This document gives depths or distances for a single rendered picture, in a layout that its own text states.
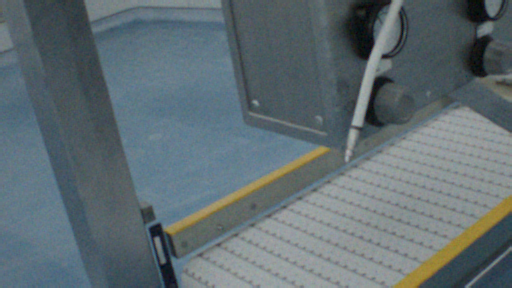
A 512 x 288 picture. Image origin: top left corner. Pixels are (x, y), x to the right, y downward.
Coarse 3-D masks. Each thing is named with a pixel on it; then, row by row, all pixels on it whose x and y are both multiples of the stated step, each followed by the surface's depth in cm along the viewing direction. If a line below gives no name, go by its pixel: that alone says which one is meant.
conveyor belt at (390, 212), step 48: (432, 144) 93; (480, 144) 91; (336, 192) 84; (384, 192) 83; (432, 192) 81; (480, 192) 79; (240, 240) 77; (288, 240) 76; (336, 240) 74; (384, 240) 73; (432, 240) 71
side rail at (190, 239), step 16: (448, 96) 103; (416, 112) 98; (432, 112) 101; (400, 128) 96; (368, 144) 92; (320, 160) 87; (336, 160) 89; (352, 160) 91; (288, 176) 83; (304, 176) 85; (320, 176) 87; (256, 192) 80; (272, 192) 82; (288, 192) 84; (224, 208) 77; (240, 208) 79; (256, 208) 81; (208, 224) 76; (224, 224) 78; (240, 224) 80; (176, 240) 74; (192, 240) 75; (208, 240) 77; (176, 256) 74
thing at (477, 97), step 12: (468, 84) 60; (480, 84) 60; (456, 96) 60; (468, 96) 60; (480, 96) 60; (492, 96) 60; (480, 108) 60; (492, 108) 61; (504, 108) 61; (492, 120) 61; (504, 120) 61
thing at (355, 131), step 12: (396, 0) 41; (396, 12) 41; (384, 24) 41; (384, 36) 40; (384, 48) 40; (372, 60) 40; (372, 72) 40; (372, 84) 40; (360, 96) 40; (360, 108) 40; (360, 120) 40; (360, 132) 40; (348, 144) 40; (348, 156) 40
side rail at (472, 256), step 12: (492, 228) 66; (504, 228) 67; (480, 240) 64; (492, 240) 66; (504, 240) 68; (468, 252) 63; (480, 252) 65; (492, 252) 67; (456, 264) 62; (468, 264) 64; (432, 276) 60; (444, 276) 61; (456, 276) 63
